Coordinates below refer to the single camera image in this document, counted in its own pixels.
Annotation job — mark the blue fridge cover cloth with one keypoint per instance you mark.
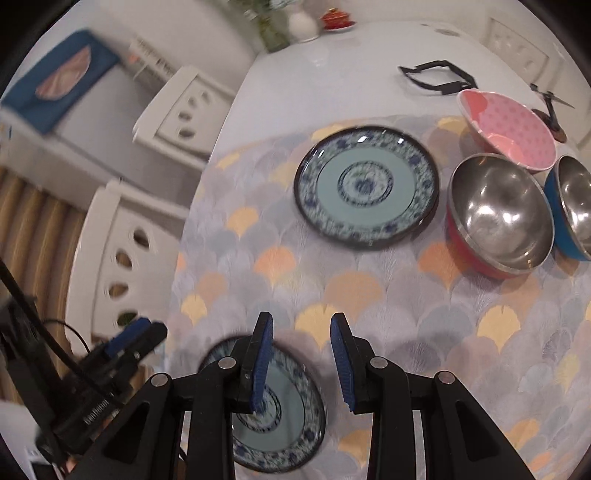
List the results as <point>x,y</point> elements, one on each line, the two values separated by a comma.
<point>60,83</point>

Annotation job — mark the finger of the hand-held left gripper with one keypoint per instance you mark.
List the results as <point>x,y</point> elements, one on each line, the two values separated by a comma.
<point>125,336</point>
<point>150,339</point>

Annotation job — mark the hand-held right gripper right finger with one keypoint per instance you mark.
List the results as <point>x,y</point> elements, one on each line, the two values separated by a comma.
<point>341,364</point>

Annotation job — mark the small stand with wooden base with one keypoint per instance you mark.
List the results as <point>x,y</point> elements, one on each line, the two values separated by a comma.
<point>551,115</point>

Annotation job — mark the blue steel bowl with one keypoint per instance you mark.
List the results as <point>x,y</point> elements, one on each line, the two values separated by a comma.
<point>575,207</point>

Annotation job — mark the black folding frame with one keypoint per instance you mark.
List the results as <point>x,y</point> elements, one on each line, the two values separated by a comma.
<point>455,74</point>

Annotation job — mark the pink dotted bowl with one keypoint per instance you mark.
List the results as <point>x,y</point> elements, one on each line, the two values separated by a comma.
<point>512,127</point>

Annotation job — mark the red lidded teacup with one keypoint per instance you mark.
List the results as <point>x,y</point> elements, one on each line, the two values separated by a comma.
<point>337,19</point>

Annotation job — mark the white refrigerator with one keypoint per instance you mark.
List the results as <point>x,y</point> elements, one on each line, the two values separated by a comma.
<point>87,134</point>

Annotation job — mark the scallop patterned table mat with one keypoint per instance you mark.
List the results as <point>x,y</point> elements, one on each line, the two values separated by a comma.
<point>360,286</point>

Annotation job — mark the small blue patterned plate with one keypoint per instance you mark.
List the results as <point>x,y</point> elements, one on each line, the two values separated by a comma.
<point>295,406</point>

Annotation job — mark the large blue patterned plate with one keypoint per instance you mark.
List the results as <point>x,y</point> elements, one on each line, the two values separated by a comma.
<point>367,187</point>

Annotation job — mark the striped beige curtain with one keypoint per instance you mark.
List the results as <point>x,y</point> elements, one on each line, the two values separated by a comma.
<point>32,258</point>

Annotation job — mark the white dining chair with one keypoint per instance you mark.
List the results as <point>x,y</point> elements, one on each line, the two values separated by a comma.
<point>517,44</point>
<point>120,258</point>
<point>184,115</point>

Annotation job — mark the white vase with flowers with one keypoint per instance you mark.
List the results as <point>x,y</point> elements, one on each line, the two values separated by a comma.
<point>302,25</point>

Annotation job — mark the white corner shelf rack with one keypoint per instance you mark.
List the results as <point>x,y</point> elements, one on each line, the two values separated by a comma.
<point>150,57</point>

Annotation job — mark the red steel bowl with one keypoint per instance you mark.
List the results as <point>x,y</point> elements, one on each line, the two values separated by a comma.
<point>501,217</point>

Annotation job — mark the glass vase with green stems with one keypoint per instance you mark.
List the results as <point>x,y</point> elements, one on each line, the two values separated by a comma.
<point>272,27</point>

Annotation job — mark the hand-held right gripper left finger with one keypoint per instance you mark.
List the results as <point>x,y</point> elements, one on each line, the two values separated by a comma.
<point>262,364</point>

